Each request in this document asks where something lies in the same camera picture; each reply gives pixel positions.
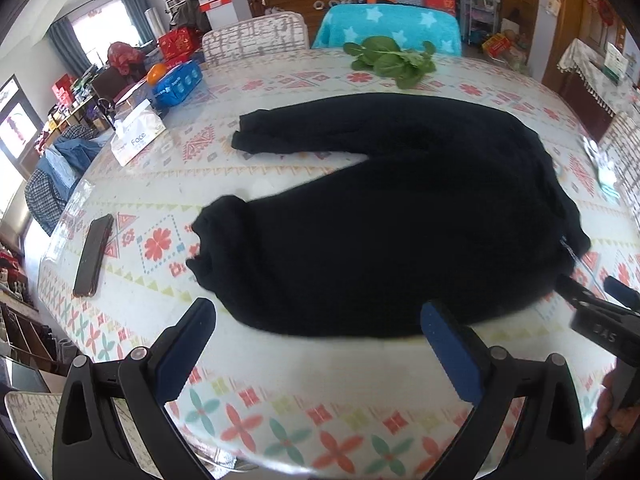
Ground black pants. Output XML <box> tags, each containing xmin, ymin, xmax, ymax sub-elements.
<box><xmin>188</xmin><ymin>93</ymin><xmax>591</xmax><ymax>338</ymax></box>

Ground white work glove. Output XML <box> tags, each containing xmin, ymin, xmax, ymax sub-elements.
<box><xmin>582</xmin><ymin>136</ymin><xmax>620</xmax><ymax>200</ymax></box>

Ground side table with lace cloth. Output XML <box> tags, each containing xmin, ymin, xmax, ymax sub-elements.
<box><xmin>556</xmin><ymin>38</ymin><xmax>639</xmax><ymax>142</ymax></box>

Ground black smartphone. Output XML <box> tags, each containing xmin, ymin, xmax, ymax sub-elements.
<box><xmin>73</xmin><ymin>214</ymin><xmax>114</xmax><ymax>298</ymax></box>

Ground blue clothes pile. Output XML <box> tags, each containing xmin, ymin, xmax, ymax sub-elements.
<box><xmin>24</xmin><ymin>125</ymin><xmax>103</xmax><ymax>235</ymax></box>

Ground green leafy vegetable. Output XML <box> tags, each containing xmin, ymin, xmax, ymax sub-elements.
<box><xmin>343</xmin><ymin>36</ymin><xmax>436</xmax><ymax>90</ymax></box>

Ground turquoise star chair cover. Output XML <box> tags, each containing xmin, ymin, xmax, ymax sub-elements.
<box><xmin>311</xmin><ymin>3</ymin><xmax>462</xmax><ymax>56</ymax></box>

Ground white face tissue box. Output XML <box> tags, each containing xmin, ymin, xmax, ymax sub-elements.
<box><xmin>111</xmin><ymin>99</ymin><xmax>166</xmax><ymax>167</ymax></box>

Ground blue tissue pack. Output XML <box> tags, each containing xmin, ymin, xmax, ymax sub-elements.
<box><xmin>153</xmin><ymin>61</ymin><xmax>203</xmax><ymax>108</ymax></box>

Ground orange fruit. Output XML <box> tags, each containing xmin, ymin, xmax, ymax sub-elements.
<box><xmin>145</xmin><ymin>63</ymin><xmax>168</xmax><ymax>86</ymax></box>

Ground white grey patterned chair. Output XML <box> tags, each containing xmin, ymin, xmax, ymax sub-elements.
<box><xmin>202</xmin><ymin>11</ymin><xmax>310</xmax><ymax>66</ymax></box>

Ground red gift box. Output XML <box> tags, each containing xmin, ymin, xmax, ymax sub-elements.
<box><xmin>158</xmin><ymin>26</ymin><xmax>202</xmax><ymax>61</ymax></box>

